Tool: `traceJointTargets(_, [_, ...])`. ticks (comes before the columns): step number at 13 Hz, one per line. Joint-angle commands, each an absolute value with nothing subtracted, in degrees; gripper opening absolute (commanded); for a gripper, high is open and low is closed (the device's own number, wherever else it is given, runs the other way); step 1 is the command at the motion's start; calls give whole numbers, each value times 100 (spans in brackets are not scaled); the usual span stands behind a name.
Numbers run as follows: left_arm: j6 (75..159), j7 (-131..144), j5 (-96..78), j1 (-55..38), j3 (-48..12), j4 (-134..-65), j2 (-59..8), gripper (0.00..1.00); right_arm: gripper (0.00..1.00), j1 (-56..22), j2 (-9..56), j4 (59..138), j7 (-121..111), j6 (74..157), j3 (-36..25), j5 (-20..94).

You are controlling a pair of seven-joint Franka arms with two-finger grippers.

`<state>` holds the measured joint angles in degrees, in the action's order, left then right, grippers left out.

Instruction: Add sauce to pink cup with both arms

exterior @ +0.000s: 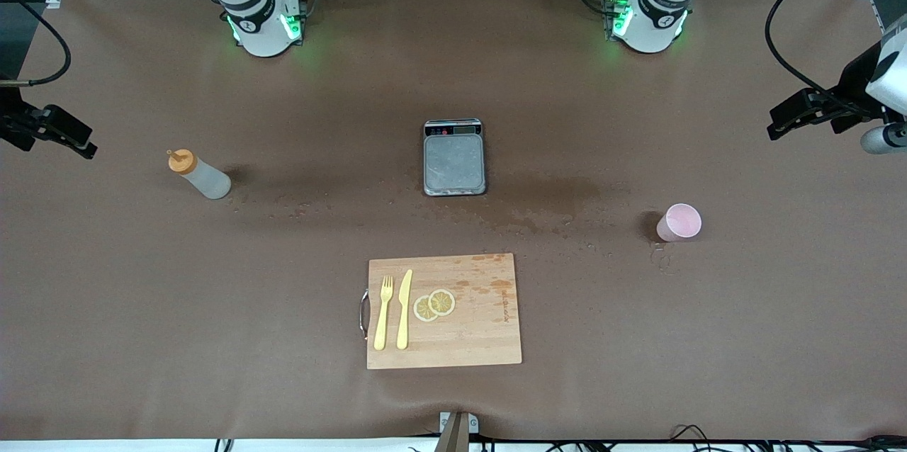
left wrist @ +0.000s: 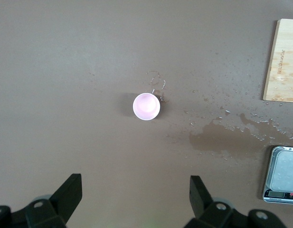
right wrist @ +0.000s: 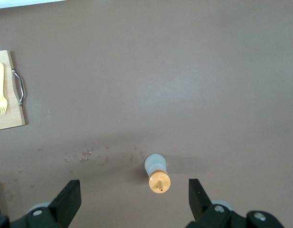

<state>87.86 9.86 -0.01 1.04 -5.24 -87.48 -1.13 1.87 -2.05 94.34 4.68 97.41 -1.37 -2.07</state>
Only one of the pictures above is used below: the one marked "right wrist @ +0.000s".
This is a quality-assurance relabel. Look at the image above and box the wooden cutting board metal handle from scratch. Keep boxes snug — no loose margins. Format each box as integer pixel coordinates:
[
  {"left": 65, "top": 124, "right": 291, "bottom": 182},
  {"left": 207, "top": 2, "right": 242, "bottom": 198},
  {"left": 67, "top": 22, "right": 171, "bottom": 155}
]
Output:
[{"left": 0, "top": 49, "right": 26, "bottom": 132}]

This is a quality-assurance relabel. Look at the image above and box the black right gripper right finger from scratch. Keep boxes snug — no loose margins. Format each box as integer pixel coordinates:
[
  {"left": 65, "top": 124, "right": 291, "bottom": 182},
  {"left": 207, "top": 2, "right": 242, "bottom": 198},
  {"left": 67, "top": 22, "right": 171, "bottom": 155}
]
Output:
[{"left": 186, "top": 178, "right": 286, "bottom": 228}]

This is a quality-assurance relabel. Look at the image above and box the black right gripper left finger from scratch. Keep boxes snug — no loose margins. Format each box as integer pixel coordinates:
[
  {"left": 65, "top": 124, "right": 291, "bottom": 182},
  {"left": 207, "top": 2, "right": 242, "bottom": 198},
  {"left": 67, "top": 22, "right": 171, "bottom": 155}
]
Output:
[{"left": 10, "top": 180, "right": 82, "bottom": 228}]

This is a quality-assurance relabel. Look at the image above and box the yellow plastic fork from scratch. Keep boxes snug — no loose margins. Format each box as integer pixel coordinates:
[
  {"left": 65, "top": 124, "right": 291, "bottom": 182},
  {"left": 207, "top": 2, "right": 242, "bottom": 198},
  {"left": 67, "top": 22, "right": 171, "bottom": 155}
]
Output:
[{"left": 0, "top": 62, "right": 9, "bottom": 116}]

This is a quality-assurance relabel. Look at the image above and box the squeeze bottle with orange cap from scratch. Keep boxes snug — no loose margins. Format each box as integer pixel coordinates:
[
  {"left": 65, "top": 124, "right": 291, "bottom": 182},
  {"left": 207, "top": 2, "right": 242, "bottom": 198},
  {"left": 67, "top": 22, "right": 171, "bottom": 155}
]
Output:
[{"left": 143, "top": 153, "right": 171, "bottom": 194}]

